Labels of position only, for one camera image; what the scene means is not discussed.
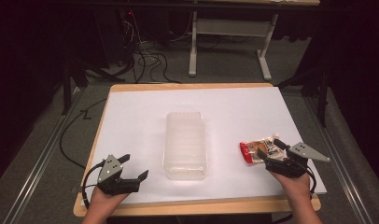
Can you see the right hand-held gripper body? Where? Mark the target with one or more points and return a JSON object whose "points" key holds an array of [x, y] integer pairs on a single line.
{"points": [[295, 161]]}

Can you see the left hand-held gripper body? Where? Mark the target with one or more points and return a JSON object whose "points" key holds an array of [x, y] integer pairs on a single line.
{"points": [[111, 177]]}

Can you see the red and clear snack packet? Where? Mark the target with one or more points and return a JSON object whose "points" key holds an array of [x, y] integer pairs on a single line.
{"points": [[260, 151]]}

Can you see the clear plastic container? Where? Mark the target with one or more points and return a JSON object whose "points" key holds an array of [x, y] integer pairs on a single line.
{"points": [[185, 146]]}

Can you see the person's left hand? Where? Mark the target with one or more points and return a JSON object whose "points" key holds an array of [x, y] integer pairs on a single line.
{"points": [[106, 199]]}

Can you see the person's right hand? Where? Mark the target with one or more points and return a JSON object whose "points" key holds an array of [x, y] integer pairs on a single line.
{"points": [[290, 185]]}

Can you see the black metal stand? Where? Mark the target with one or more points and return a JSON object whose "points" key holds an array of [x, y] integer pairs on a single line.
{"points": [[72, 74], [315, 84]]}

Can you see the white paper sheet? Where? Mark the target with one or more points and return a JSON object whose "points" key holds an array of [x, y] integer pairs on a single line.
{"points": [[209, 109]]}

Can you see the metal floor rail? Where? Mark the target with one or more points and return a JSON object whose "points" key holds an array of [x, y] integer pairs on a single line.
{"points": [[337, 155], [43, 155]]}

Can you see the white metal table frame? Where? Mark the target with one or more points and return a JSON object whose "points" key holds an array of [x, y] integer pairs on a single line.
{"points": [[231, 31]]}

